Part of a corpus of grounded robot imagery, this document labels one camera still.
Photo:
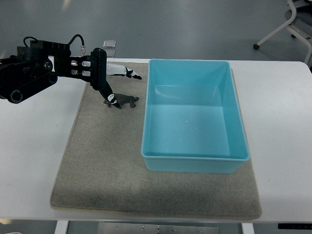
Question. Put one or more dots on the white office chair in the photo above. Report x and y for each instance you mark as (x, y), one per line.
(299, 24)

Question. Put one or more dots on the upper clear floor plate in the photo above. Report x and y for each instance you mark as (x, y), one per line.
(109, 44)

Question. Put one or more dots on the black table control panel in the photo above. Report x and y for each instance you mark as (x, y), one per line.
(295, 226)

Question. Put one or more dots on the metal table crossbar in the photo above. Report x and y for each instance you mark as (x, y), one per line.
(132, 228)

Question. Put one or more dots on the blue plastic box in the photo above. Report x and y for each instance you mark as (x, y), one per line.
(192, 119)

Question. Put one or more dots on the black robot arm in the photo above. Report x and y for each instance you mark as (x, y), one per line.
(37, 66)

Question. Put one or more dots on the lower clear floor plate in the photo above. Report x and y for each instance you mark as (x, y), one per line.
(110, 53)

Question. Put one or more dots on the brown toy hippo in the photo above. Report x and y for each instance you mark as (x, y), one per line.
(121, 99)

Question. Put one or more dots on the clear floor plate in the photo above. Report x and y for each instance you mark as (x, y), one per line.
(110, 53)
(109, 44)

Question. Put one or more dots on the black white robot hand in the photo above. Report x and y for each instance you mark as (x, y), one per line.
(101, 69)

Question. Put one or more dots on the grey felt mat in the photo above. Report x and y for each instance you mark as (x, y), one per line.
(102, 171)

